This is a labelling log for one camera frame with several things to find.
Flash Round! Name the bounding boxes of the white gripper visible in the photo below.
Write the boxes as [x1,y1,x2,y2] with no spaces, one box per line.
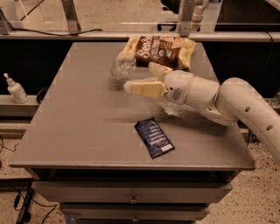
[124,62,194,105]

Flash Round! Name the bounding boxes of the clear plastic water bottle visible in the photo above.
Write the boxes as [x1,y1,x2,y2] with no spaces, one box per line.
[111,52,137,81]

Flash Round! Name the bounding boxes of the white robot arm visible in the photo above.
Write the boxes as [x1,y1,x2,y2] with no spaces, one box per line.
[124,62,280,162]

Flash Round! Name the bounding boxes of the white pump dispenser bottle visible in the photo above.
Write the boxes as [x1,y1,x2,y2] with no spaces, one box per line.
[3,73,28,104]

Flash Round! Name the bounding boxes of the brown yellow chip bag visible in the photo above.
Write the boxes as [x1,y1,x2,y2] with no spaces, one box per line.
[116,36,196,69]

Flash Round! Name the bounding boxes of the dark blue snack wrapper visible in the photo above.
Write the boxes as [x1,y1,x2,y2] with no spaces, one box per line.
[134,118,175,159]

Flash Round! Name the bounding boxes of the grey drawer cabinet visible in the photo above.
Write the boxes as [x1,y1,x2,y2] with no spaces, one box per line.
[10,42,255,224]

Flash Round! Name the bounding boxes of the metal frame post right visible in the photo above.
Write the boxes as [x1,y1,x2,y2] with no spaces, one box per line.
[178,0,195,37]

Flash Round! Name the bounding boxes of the metal frame post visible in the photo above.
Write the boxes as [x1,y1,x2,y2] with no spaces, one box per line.
[178,0,195,37]
[61,0,81,35]

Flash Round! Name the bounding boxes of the metal frame post left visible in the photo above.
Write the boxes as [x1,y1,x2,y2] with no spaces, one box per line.
[61,0,81,35]

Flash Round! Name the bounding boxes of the black cable on ledge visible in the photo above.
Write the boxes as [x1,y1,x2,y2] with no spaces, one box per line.
[8,23,103,37]

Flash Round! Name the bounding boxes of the black floor cables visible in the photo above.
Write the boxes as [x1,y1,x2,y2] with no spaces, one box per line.
[0,135,60,224]

